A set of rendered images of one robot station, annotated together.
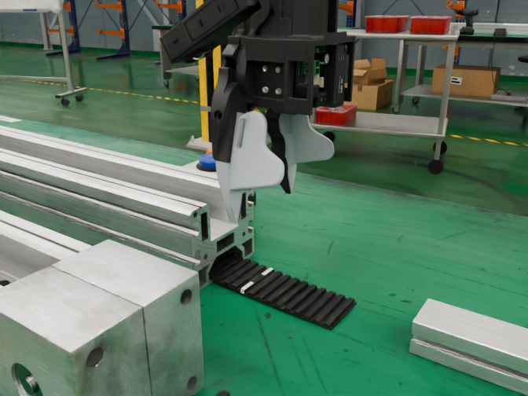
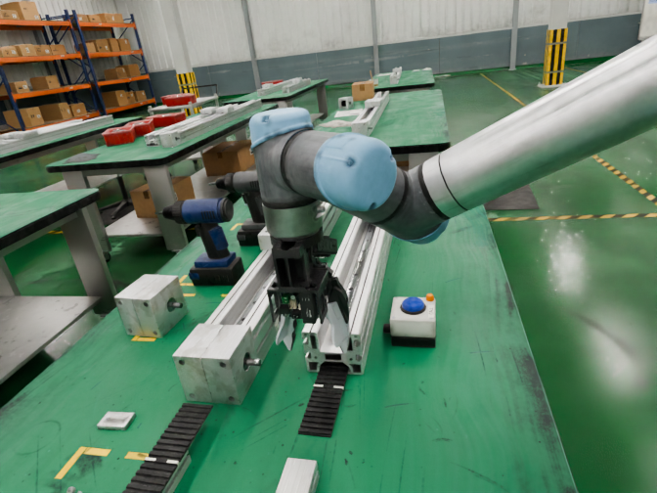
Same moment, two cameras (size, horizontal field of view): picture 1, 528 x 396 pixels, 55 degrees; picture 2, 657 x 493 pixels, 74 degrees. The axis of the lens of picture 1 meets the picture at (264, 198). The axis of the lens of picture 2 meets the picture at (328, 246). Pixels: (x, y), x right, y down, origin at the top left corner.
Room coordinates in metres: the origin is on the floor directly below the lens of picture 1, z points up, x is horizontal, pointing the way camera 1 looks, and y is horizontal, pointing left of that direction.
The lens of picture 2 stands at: (0.28, -0.54, 1.29)
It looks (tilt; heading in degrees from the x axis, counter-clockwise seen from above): 24 degrees down; 71
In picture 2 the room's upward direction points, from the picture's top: 7 degrees counter-clockwise
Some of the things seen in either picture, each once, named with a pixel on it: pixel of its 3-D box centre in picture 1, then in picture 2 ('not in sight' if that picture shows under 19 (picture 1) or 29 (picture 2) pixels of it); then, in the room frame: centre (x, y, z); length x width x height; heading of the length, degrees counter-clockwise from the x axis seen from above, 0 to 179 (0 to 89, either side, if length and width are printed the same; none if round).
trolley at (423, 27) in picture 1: (375, 86); not in sight; (3.54, -0.78, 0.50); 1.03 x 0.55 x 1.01; 69
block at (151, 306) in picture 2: not in sight; (157, 305); (0.18, 0.38, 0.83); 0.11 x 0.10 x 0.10; 142
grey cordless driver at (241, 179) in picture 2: not in sight; (245, 207); (0.46, 0.71, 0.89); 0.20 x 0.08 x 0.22; 148
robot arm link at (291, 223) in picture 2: not in sight; (295, 215); (0.42, -0.01, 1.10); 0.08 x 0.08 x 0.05
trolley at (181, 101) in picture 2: not in sight; (193, 130); (0.69, 5.51, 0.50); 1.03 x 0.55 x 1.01; 62
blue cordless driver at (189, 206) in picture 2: not in sight; (199, 241); (0.31, 0.53, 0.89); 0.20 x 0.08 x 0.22; 148
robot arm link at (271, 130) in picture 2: not in sight; (286, 156); (0.42, -0.01, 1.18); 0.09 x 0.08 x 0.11; 108
